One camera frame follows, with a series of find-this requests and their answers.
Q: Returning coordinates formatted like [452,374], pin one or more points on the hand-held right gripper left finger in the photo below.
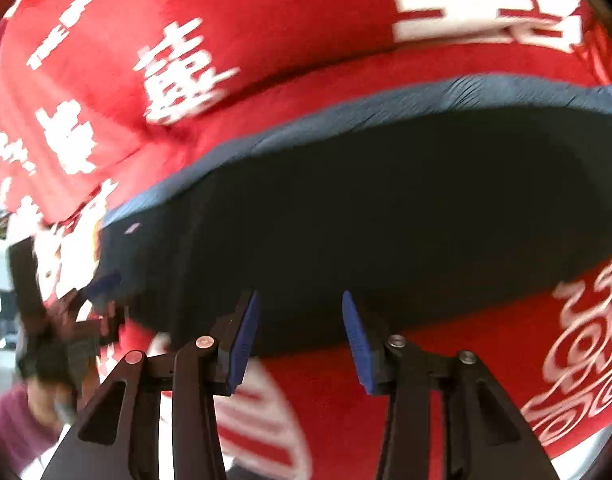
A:
[243,342]

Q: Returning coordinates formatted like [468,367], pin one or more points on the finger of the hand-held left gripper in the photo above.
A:
[104,285]
[110,327]

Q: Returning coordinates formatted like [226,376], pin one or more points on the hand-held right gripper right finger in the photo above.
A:
[358,342]

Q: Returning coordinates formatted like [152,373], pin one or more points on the dark navy pants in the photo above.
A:
[361,210]

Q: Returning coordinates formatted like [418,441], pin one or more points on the person's left forearm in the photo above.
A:
[15,425]

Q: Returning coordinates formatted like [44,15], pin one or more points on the red printed blanket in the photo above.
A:
[286,35]

